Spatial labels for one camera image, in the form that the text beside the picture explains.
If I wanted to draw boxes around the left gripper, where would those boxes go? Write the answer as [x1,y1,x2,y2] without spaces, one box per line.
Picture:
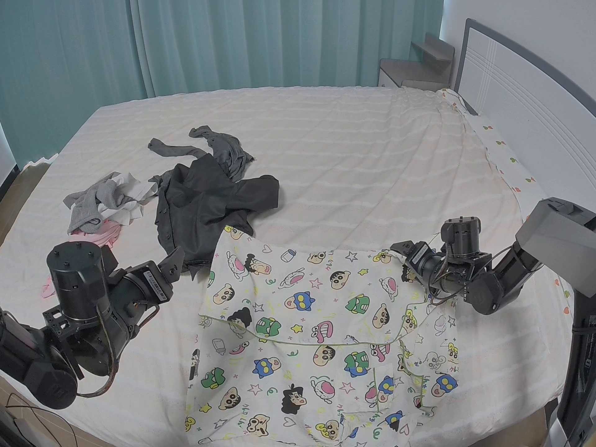
[120,245,186,307]

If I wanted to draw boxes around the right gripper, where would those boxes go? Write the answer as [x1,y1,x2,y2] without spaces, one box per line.
[390,240,445,293]

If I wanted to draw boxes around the white printed pyjama top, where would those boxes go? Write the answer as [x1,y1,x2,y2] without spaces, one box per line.
[185,225,462,447]

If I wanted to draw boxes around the pile of clothes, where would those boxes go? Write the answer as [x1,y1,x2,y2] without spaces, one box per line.
[64,171,160,235]

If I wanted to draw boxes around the black shirt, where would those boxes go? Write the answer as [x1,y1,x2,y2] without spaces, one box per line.
[154,154,280,278]

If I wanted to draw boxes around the pink garment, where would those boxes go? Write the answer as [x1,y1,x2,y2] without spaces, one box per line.
[40,217,123,299]

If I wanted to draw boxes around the bed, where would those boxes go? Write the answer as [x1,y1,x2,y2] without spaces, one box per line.
[0,17,596,447]

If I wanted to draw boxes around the dark grey garment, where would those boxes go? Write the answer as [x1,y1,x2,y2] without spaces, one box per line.
[148,126,257,184]

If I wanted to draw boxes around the grey bedside table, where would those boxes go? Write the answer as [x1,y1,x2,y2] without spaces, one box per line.
[378,32,455,90]

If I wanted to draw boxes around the blue-green curtain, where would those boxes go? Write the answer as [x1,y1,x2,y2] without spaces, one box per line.
[0,0,136,171]
[127,0,449,100]

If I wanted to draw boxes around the black cable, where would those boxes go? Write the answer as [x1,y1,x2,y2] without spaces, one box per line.
[5,391,82,447]

